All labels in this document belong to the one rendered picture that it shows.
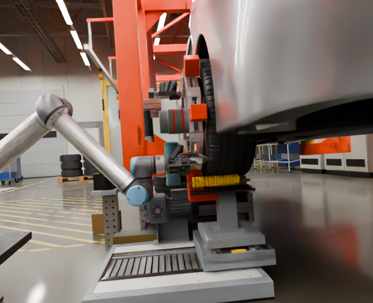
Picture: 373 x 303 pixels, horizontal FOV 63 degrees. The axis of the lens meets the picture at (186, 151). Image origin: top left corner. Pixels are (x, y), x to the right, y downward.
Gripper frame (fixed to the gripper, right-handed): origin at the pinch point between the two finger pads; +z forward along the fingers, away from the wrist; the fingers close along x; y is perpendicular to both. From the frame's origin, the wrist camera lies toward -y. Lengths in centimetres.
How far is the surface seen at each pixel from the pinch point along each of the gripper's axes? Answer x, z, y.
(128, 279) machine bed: -39, -42, 40
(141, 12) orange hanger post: -45, -37, -319
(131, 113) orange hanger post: -22, -41, -69
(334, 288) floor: -35, 54, 55
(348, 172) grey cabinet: -330, 332, -252
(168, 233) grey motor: -79, -21, -6
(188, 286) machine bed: -28, -13, 50
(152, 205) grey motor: -51, -30, -11
